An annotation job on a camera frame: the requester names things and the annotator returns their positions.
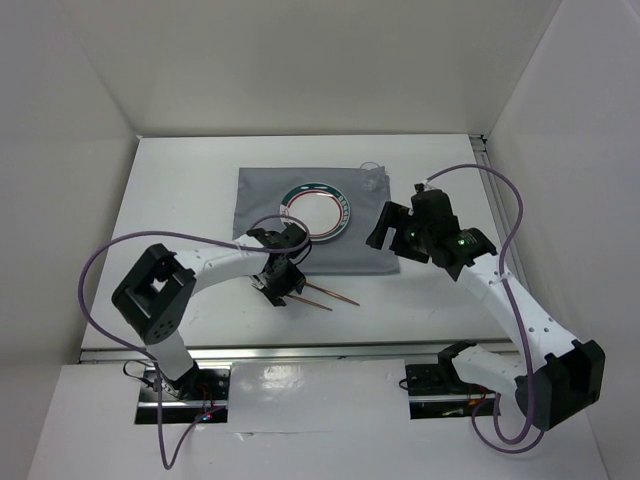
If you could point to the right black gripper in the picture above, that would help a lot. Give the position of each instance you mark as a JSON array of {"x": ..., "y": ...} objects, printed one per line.
[{"x": 392, "y": 215}]

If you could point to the copper knife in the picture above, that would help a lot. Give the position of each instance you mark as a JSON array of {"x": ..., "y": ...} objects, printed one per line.
[{"x": 332, "y": 294}]

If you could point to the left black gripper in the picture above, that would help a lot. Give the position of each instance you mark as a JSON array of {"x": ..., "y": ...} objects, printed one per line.
[{"x": 295, "y": 278}]

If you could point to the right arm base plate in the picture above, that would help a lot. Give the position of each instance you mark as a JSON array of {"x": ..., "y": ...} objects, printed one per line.
[{"x": 433, "y": 395}]

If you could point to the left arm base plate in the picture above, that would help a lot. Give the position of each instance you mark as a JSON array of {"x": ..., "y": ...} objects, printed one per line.
[{"x": 208, "y": 397}]

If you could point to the aluminium front rail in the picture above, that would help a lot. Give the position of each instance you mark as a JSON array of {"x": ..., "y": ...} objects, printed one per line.
[{"x": 300, "y": 352}]

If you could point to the white plate green red rim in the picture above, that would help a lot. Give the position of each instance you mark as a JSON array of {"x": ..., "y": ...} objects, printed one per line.
[{"x": 322, "y": 208}]

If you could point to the clear glass cup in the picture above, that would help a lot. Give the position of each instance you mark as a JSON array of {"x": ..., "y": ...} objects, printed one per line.
[{"x": 372, "y": 175}]

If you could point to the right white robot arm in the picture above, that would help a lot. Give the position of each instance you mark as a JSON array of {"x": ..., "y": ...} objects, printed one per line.
[{"x": 557, "y": 375}]

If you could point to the copper fork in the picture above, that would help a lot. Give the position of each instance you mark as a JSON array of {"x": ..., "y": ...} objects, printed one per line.
[{"x": 309, "y": 302}]

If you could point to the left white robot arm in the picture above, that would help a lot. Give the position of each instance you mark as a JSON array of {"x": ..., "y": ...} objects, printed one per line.
[{"x": 154, "y": 295}]

